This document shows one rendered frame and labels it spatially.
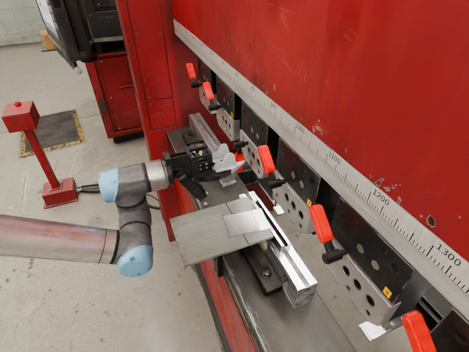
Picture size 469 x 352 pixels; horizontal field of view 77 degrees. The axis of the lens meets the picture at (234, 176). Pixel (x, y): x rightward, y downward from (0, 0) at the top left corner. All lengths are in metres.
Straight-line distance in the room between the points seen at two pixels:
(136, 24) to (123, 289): 1.47
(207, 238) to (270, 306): 0.25
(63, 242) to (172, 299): 1.32
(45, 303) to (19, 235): 1.53
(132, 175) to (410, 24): 0.59
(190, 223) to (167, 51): 0.86
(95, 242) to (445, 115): 0.62
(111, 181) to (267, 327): 0.54
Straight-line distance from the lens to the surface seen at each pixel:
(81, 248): 0.68
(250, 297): 0.90
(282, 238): 0.88
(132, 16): 1.44
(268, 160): 0.64
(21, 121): 2.39
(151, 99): 1.55
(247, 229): 0.88
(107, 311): 2.00
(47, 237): 0.68
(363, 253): 0.51
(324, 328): 0.89
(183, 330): 1.84
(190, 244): 0.85
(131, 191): 0.73
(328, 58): 0.48
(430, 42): 0.37
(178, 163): 0.73
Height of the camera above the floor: 1.66
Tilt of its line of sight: 38 degrees down
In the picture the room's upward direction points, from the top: straight up
